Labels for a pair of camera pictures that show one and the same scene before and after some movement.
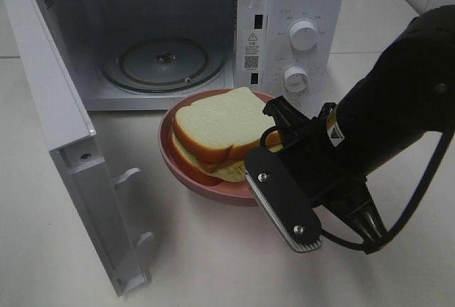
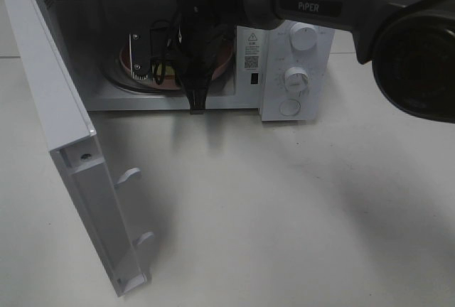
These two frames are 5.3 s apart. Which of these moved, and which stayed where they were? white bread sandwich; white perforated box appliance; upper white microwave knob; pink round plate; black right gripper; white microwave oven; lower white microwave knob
Moved: white bread sandwich; pink round plate; black right gripper
Stayed: lower white microwave knob; white microwave oven; upper white microwave knob; white perforated box appliance
